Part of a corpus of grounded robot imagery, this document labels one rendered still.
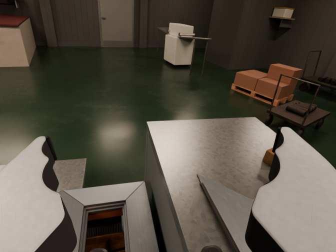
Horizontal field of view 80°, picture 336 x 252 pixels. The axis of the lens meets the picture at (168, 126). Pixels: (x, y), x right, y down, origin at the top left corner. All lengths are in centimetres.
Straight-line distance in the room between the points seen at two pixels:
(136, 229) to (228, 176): 37
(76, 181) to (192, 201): 66
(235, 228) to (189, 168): 25
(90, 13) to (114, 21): 87
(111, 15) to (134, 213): 841
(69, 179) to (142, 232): 51
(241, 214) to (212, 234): 10
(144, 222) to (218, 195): 31
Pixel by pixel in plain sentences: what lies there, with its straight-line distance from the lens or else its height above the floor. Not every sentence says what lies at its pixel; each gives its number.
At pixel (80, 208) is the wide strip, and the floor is 85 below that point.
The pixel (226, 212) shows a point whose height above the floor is 107.
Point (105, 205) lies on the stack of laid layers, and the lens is 88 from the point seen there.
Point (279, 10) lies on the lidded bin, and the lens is 757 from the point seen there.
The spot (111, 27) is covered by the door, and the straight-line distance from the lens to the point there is 893.
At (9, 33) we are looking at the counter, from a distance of 608.
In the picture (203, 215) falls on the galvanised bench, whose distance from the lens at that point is 60.
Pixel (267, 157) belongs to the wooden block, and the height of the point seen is 108.
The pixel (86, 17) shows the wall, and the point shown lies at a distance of 882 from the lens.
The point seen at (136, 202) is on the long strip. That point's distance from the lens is 86.
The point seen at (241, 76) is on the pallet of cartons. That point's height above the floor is 35.
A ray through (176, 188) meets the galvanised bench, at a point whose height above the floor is 105.
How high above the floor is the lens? 152
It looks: 30 degrees down
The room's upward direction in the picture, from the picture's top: 6 degrees clockwise
